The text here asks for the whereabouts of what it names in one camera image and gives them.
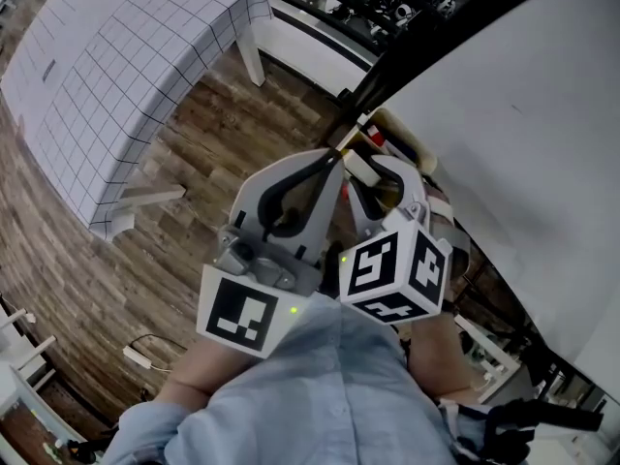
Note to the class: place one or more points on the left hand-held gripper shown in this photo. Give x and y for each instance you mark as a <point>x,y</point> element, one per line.
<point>237,315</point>

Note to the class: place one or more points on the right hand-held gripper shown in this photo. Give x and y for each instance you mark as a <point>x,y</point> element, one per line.
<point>387,269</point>

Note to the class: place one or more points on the white rectangular plastic block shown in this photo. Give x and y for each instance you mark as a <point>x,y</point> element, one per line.
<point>361,168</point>

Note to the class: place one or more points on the cream plastic box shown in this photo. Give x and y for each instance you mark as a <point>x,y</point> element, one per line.
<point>409,136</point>

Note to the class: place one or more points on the person's left forearm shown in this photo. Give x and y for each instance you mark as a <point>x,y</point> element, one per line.
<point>213,371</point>

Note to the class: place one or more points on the person's right forearm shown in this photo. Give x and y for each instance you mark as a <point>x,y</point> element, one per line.
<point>438,361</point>

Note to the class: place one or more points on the red round magnet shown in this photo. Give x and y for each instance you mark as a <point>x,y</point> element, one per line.
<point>345,193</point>

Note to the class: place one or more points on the blue marker pen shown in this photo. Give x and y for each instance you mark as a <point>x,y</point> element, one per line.
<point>401,149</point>

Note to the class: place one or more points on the red marker pen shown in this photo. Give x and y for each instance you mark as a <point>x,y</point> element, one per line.
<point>374,134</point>

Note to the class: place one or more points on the person's right black shoe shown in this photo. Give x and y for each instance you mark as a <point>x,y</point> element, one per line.
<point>334,269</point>

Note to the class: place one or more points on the white table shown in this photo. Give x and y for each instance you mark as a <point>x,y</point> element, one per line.
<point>252,63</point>

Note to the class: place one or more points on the person's light blue shirt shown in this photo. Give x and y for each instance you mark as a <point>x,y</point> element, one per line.
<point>310,395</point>

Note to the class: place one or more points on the white side trolley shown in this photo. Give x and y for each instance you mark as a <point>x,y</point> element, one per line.
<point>489,356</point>

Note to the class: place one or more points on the group of black white devices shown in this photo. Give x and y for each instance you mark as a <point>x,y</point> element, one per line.
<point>402,3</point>

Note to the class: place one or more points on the white power strip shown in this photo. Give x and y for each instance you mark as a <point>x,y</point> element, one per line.
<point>136,357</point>

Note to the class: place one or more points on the checked white tablecloth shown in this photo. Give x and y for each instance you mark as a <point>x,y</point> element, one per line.
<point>121,75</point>

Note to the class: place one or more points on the white shelf rack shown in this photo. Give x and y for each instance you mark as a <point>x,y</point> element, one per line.
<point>19,347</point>

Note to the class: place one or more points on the brown cluttered desk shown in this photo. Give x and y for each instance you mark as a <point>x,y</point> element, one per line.
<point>29,434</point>

